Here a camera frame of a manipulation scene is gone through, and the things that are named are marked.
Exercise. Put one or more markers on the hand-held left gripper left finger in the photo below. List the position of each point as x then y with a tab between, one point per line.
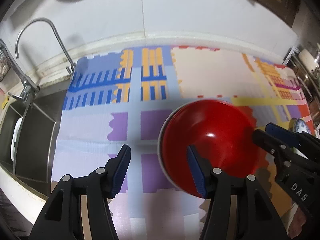
122	172

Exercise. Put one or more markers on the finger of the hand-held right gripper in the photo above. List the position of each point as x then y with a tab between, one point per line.
277	130
265	138

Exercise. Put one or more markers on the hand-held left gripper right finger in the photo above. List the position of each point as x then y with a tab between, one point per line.
197	172

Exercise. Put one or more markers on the red and black bowl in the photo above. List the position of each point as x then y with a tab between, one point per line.
220	135

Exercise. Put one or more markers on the person's right hand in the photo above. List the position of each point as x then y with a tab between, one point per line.
298	223

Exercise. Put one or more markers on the colourful patterned mat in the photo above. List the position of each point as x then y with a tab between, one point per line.
100	130

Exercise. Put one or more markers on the large steel pot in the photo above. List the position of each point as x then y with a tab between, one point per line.
308	82

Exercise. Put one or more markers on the white storage rack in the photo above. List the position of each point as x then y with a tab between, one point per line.
291	55

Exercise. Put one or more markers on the cream saucepan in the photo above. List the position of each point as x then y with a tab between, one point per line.
307	56

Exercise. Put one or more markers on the stainless steel sink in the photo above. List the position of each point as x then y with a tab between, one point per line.
37	135

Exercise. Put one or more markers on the white plastic basin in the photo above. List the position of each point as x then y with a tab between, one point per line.
15	137

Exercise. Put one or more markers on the large chrome faucet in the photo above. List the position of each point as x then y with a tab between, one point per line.
25	85

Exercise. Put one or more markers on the yellow sponge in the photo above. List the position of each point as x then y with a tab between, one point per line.
5	103

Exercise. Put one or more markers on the slim gooseneck faucet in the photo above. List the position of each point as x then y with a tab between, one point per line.
61	45

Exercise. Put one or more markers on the dark brown window frame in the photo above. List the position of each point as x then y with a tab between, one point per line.
287	10

